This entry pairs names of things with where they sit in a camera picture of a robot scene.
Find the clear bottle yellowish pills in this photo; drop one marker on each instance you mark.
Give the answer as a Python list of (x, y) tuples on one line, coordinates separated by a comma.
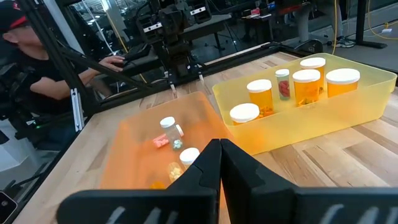
[(189, 155)]

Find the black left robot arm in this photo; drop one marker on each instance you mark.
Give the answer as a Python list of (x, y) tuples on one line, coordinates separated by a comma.
[(174, 21)]

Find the translucent orange plastic bin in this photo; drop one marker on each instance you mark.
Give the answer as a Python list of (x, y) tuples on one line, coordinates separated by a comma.
[(136, 161)]

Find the grey office desk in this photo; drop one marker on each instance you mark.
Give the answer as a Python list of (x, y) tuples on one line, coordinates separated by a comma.
[(211, 23), (146, 62)]

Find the small bottle red pills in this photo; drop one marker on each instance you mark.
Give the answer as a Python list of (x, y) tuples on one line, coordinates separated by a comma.
[(283, 88)]

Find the white power strip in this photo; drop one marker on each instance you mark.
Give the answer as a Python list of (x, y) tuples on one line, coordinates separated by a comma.
[(386, 30)]

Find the amber pill bottle white cap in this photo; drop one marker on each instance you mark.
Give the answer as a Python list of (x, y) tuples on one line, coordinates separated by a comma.
[(312, 63), (306, 90), (260, 98)]

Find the small red box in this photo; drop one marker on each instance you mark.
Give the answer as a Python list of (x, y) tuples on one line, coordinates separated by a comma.
[(255, 11)]

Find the small bottle pink pills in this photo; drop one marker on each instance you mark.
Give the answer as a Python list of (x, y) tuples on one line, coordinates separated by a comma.
[(160, 142)]

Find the black standing desk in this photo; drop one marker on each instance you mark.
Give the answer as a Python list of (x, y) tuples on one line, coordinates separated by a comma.
[(360, 21)]

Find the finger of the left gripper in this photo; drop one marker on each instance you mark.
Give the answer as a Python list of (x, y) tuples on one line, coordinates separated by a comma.
[(201, 77), (173, 88)]

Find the silver aluminium bracket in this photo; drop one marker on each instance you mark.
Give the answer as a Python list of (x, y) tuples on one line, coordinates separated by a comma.
[(77, 109)]

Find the translucent yellow plastic bin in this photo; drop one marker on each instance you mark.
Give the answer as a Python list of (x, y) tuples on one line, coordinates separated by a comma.
[(311, 124)]

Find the small dark side table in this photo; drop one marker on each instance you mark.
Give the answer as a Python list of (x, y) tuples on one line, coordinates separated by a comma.
[(258, 25)]

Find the black smartphone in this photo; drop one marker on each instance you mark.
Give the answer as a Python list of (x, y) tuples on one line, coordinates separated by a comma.
[(6, 205)]

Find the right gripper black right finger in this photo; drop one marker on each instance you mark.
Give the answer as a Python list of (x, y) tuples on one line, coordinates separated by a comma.
[(280, 205)]

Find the black equipment with green light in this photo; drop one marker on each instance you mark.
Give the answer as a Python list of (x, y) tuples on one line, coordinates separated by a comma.
[(31, 126)]

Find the clear bottle pale pills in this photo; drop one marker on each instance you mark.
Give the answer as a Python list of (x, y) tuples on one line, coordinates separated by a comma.
[(171, 132)]

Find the person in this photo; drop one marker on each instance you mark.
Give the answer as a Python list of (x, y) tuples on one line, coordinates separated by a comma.
[(46, 87), (301, 18)]

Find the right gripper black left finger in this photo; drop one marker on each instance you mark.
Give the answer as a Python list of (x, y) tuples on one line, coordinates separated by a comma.
[(140, 205)]

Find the wide amber bottle white cap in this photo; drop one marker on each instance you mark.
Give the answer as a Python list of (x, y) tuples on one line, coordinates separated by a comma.
[(343, 76), (244, 112)]

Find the black keyboard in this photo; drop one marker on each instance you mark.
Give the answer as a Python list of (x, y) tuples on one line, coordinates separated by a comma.
[(136, 52)]

